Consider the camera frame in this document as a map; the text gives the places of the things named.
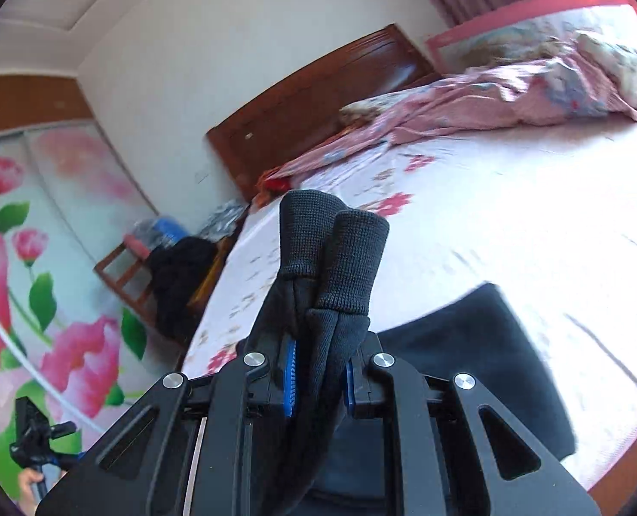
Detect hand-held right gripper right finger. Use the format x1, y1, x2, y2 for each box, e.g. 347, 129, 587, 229
344, 333, 602, 516

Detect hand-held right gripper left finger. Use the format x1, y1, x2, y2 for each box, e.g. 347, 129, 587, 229
36, 338, 301, 516

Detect black pants with white print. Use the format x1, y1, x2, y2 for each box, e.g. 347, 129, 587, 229
233, 189, 577, 516

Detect person's left hand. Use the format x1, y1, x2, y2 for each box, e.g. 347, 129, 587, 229
16, 467, 49, 515

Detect pile of black clothes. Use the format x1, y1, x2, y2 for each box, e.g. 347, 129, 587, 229
147, 236, 220, 337

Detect wooden chair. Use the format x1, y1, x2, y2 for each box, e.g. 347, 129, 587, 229
94, 236, 233, 345

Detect grey crumpled clothes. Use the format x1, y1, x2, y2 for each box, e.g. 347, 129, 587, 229
197, 199, 249, 240

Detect red orange cloth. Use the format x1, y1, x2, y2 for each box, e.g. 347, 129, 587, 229
257, 166, 292, 194

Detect clear plastic bag of clothes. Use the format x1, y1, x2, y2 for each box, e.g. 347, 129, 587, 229
125, 216, 193, 259

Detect floral wardrobe sliding door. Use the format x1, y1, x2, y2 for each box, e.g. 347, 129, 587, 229
0, 121, 190, 516

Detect bed with pink floral sheet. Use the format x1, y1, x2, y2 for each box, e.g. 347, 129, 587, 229
181, 3, 637, 506

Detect wooden headboard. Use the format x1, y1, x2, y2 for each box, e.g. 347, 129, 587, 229
205, 24, 438, 202

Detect floral pillow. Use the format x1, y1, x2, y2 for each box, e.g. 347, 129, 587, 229
340, 89, 405, 124

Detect pink patterned quilt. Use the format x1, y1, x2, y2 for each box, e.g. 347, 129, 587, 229
278, 29, 637, 184

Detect wooden overhead cabinet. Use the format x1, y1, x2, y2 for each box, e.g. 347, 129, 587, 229
0, 76, 96, 143

